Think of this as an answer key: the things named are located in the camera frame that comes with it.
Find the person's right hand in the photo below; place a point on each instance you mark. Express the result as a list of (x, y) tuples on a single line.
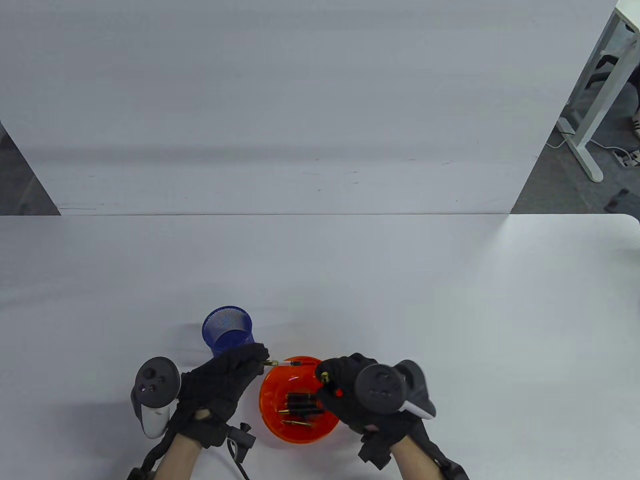
[(342, 400)]

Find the orange plastic bowl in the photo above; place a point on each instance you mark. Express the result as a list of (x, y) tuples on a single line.
[(300, 434)]

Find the grey power strip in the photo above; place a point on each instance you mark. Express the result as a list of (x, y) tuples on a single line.
[(627, 159)]

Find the pile of fountain pen components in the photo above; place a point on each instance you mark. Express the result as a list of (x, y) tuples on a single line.
[(300, 400)]

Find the person's left hand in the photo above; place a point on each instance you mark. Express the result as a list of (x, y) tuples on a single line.
[(220, 385)]

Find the blue mesh pen holder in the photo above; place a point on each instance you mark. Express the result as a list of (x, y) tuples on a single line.
[(225, 325)]

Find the white partition board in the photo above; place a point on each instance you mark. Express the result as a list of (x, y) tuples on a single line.
[(300, 100)]

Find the black office chair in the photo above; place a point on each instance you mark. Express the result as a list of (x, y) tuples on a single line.
[(602, 62)]

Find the white desk frame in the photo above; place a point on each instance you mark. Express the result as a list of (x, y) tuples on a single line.
[(591, 170)]

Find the red-tipped ink cartridge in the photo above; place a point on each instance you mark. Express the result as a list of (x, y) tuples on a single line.
[(290, 362)]

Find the grey and white controller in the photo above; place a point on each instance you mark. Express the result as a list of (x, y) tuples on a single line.
[(380, 390), (152, 380)]

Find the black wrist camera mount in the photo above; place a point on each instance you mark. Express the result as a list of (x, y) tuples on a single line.
[(375, 450), (242, 440)]

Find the person's right forearm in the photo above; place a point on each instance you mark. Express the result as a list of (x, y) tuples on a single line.
[(415, 462)]

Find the person's left forearm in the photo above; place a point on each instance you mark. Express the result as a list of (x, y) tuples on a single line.
[(177, 460)]

